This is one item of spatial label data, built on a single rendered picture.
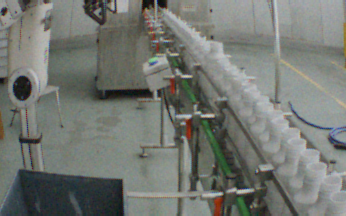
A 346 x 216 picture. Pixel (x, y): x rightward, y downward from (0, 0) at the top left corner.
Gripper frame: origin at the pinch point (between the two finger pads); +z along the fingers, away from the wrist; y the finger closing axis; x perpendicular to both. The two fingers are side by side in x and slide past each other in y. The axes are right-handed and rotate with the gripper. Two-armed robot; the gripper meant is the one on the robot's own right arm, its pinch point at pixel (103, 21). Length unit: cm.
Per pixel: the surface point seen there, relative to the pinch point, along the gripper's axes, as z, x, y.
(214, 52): 23.9, -24.3, -2.6
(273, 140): 28, -23, -72
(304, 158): 26, -25, -89
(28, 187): 25, 36, -40
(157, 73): 24.6, -6.7, 10.7
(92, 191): 33, 18, -40
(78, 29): 7, 159, 984
